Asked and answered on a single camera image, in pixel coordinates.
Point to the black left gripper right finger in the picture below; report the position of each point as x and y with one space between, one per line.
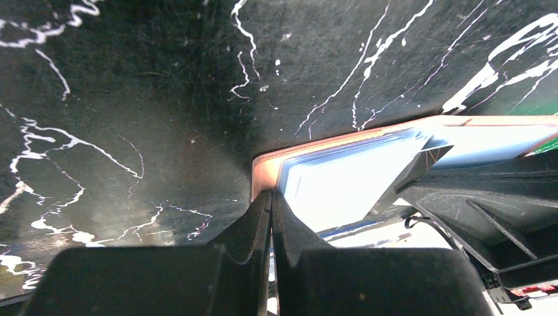
315 278

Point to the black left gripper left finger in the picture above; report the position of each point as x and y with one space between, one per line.
226 276

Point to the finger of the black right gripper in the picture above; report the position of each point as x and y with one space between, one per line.
504 214

